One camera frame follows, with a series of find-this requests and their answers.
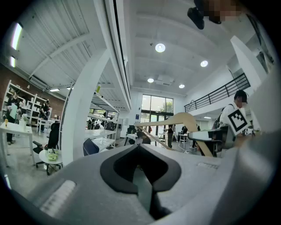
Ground small white table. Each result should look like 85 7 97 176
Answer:
36 117 60 136

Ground black balcony railing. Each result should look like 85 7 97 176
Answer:
184 73 251 113

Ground ceiling air conditioner unit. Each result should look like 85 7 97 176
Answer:
154 74 176 86

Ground wooden clothes hanger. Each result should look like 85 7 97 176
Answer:
133 112 214 158

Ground black head-mounted camera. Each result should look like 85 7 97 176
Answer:
187 0 222 30

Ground white shelving unit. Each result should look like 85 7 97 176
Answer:
1 80 53 132

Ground large white table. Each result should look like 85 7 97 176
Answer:
0 122 36 168

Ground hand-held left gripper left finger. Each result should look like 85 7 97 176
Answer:
12 144 155 225

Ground black office chair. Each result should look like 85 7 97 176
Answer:
32 122 62 170

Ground round white side table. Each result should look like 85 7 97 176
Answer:
39 148 64 176

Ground person's head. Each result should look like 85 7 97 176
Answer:
206 0 244 22

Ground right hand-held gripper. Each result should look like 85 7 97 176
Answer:
187 108 250 150

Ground green items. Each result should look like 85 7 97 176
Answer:
47 149 59 161

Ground white metal rack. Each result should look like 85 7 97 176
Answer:
84 87 121 153

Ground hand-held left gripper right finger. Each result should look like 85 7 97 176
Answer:
139 129 277 225

